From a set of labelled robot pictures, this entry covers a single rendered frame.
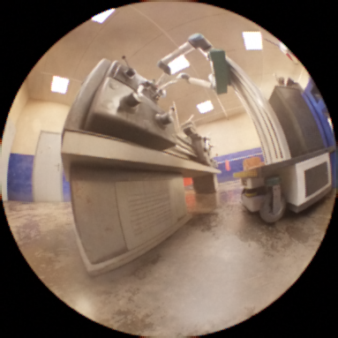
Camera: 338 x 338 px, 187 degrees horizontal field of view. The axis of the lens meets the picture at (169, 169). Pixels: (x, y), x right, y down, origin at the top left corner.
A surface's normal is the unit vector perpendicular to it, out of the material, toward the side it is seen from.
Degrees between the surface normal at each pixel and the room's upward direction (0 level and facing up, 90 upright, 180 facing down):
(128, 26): 180
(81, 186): 90
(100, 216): 90
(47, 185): 90
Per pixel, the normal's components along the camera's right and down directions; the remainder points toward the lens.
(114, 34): 0.12, 0.98
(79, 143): 0.81, -0.18
